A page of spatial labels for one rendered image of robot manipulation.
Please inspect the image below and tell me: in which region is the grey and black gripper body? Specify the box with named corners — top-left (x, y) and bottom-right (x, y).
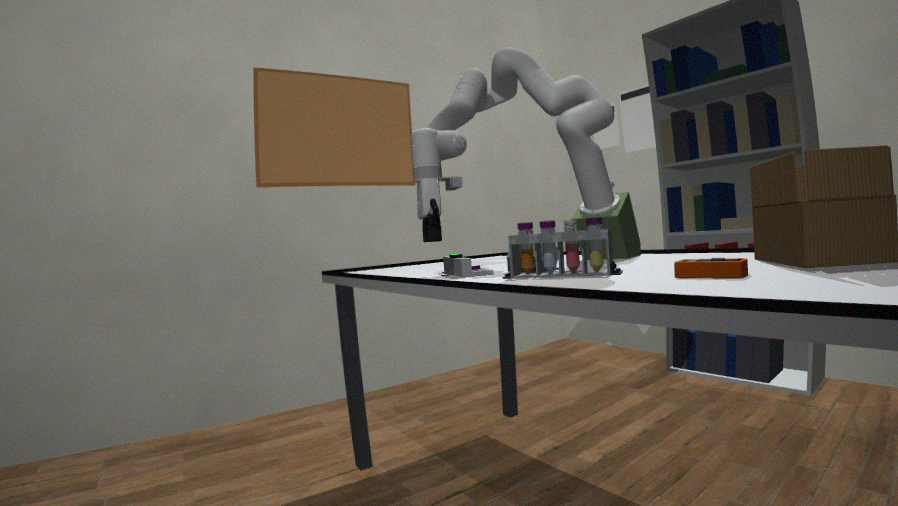
top-left (414, 177), bottom-right (442, 220)

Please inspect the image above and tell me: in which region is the orange rectangular block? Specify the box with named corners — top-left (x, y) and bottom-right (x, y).
top-left (674, 258), bottom-right (748, 278)

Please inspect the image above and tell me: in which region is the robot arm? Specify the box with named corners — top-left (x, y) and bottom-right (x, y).
top-left (411, 48), bottom-right (620, 215)

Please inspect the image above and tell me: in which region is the brown cardboard box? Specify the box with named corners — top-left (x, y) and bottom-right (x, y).
top-left (749, 145), bottom-right (898, 268)

